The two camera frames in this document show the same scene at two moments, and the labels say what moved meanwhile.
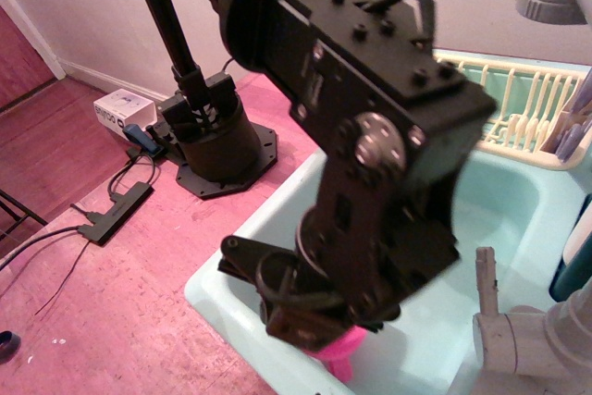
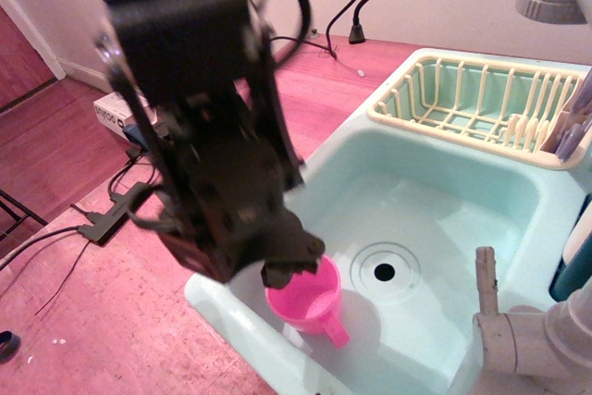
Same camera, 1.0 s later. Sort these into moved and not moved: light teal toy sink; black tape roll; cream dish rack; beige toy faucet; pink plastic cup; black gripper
Moved: pink plastic cup; black gripper
Not moved: cream dish rack; beige toy faucet; black tape roll; light teal toy sink
